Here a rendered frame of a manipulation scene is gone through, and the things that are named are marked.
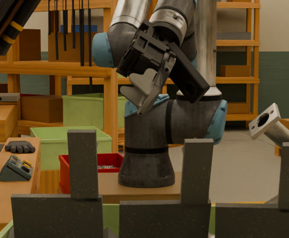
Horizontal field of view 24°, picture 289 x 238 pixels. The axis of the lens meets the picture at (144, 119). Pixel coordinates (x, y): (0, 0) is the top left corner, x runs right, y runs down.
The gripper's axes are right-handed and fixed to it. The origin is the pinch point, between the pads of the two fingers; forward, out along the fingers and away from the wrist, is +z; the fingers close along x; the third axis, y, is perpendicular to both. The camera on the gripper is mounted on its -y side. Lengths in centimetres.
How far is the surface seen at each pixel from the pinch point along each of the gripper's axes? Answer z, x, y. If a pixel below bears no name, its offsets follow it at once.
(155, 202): 13.2, -4.0, -7.9
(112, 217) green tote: -1.9, -32.9, -9.0
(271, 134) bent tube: 5.6, 14.4, -16.5
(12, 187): -30, -79, 10
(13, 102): -68, -90, 22
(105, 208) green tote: -2.8, -32.3, -6.7
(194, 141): 9.1, 8.2, -7.1
